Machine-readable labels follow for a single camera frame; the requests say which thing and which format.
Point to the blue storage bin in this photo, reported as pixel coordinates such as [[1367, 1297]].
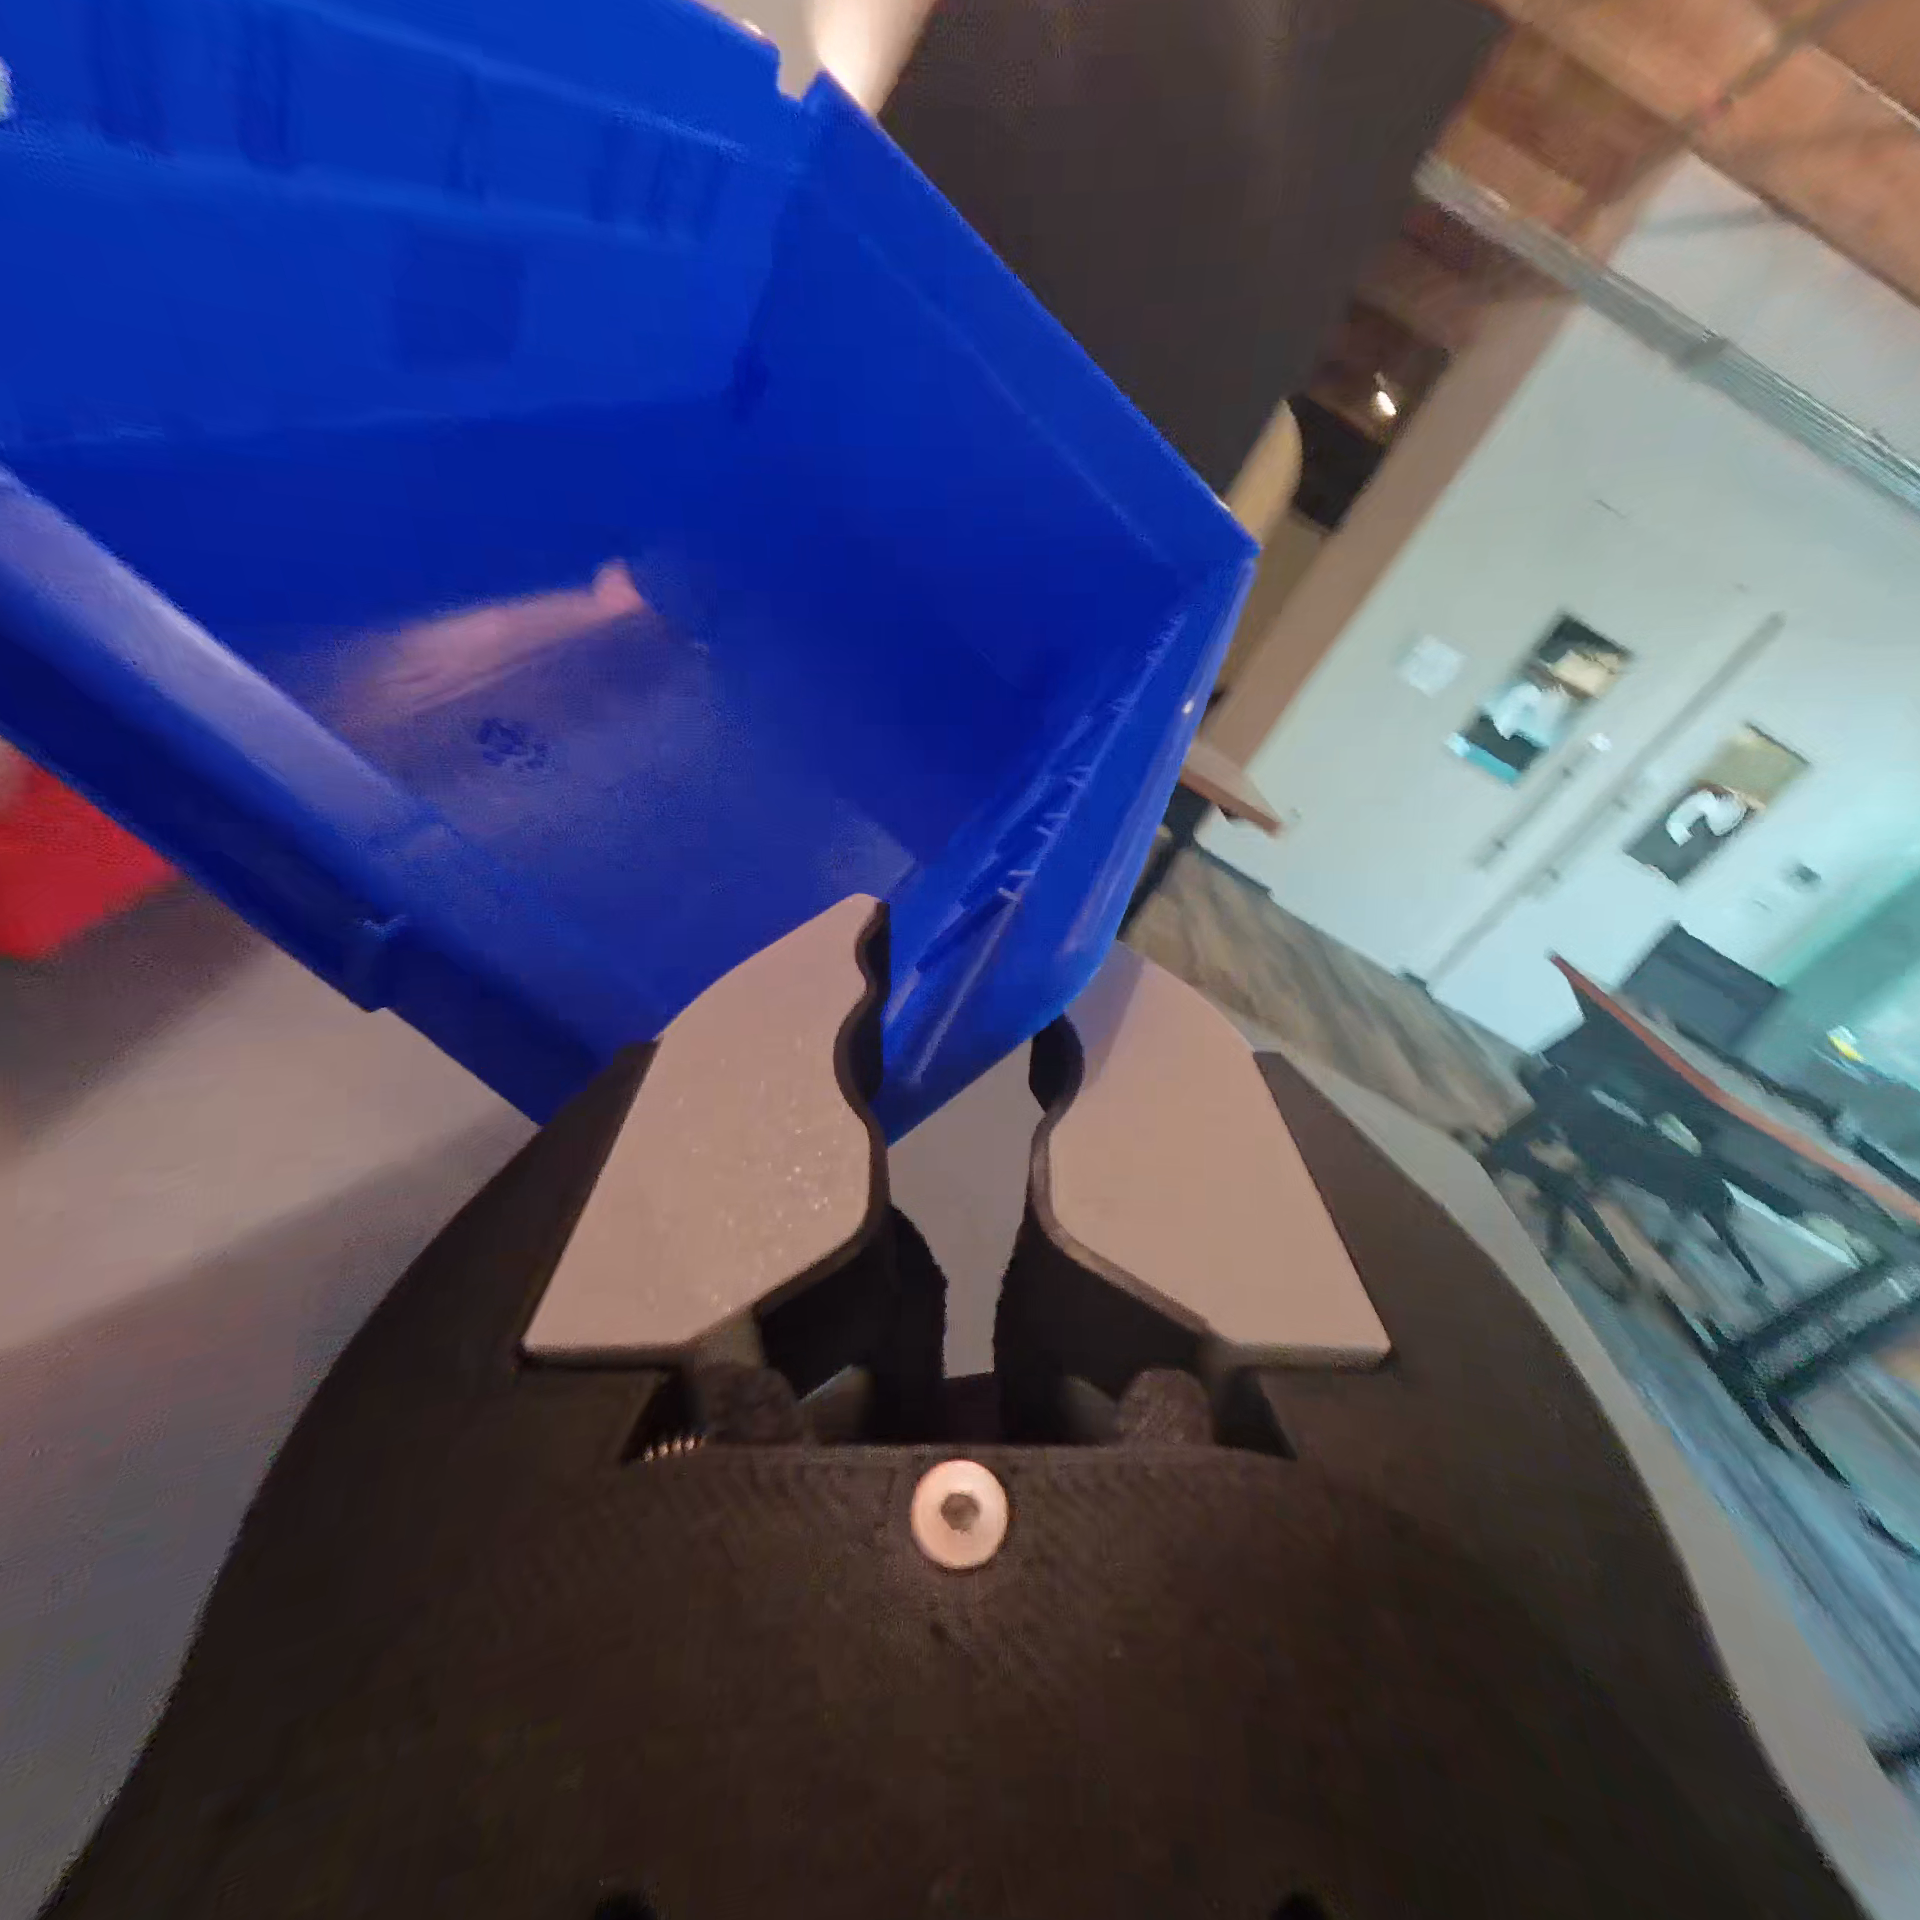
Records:
[[524, 451]]

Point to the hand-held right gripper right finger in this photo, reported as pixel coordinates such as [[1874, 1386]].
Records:
[[1200, 1186]]

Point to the white paper notice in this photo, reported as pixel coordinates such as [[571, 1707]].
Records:
[[1435, 667]]

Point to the wooden table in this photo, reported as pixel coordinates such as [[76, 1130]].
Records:
[[1682, 1060]]

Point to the framed wall picture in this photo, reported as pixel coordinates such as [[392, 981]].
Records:
[[1540, 698], [1717, 811]]

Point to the black display board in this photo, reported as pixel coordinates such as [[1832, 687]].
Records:
[[1172, 182]]

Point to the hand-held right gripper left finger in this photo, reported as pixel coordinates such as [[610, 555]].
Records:
[[722, 1171]]

